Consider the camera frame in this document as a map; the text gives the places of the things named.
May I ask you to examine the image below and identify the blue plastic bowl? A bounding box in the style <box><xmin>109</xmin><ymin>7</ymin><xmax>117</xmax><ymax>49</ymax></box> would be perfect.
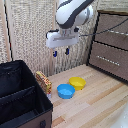
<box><xmin>56</xmin><ymin>83</ymin><xmax>76</xmax><ymax>100</ymax></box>

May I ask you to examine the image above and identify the black fabric storage bin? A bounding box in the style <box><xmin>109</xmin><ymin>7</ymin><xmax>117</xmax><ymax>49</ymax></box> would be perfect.
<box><xmin>0</xmin><ymin>59</ymin><xmax>54</xmax><ymax>128</ymax></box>

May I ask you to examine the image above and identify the beige woven folding screen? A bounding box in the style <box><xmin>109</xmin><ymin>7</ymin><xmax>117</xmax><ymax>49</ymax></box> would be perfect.
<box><xmin>0</xmin><ymin>0</ymin><xmax>128</xmax><ymax>81</ymax></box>

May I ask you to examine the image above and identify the yellow plastic bowl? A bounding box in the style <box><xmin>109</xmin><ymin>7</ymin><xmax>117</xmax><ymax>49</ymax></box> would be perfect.
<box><xmin>68</xmin><ymin>76</ymin><xmax>87</xmax><ymax>92</ymax></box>

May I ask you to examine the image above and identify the metal drawer handle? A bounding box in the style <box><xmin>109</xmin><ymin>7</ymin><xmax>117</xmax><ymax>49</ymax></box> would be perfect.
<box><xmin>96</xmin><ymin>55</ymin><xmax>117</xmax><ymax>67</ymax></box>
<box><xmin>104</xmin><ymin>28</ymin><xmax>128</xmax><ymax>37</ymax></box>

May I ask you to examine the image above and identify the brown wooden drawer cabinet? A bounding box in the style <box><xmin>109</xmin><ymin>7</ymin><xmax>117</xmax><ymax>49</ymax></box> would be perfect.
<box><xmin>86</xmin><ymin>9</ymin><xmax>128</xmax><ymax>85</ymax></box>

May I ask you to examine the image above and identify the yellow red cereal bar box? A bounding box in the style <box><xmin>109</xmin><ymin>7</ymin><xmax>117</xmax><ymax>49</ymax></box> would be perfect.
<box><xmin>35</xmin><ymin>70</ymin><xmax>53</xmax><ymax>100</ymax></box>

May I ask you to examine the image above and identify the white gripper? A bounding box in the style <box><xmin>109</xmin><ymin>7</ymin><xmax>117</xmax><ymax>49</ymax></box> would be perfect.
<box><xmin>45</xmin><ymin>28</ymin><xmax>81</xmax><ymax>58</ymax></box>

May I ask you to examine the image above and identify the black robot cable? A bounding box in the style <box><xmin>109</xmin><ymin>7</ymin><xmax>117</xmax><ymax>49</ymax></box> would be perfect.
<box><xmin>78</xmin><ymin>17</ymin><xmax>128</xmax><ymax>38</ymax></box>

